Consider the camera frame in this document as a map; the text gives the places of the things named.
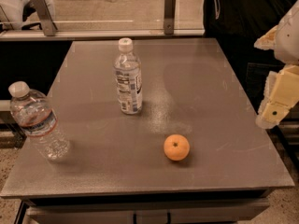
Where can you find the grey metal bracket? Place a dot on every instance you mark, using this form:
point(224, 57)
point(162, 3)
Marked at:
point(169, 16)
point(48, 26)

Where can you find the grey metal rail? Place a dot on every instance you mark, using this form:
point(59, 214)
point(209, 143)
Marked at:
point(38, 35)

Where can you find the person in black clothing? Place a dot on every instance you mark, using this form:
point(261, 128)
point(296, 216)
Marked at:
point(237, 24)

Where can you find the left grey metal bracket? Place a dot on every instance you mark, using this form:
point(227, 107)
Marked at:
point(48, 26)

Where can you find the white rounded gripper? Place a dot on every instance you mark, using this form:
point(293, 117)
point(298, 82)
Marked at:
point(289, 41)

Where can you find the clear bottle with red-blue label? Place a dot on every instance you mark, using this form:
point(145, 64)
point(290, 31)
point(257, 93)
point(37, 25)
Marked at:
point(33, 112)

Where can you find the right grey metal bracket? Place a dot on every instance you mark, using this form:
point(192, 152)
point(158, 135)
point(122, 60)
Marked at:
point(169, 16)

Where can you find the clear bottle with blue label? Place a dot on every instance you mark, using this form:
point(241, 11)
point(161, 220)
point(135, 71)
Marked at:
point(127, 73)

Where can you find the seated person in background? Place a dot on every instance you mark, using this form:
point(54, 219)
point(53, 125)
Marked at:
point(13, 9)

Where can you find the orange fruit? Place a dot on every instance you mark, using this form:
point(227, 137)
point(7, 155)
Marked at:
point(176, 147)

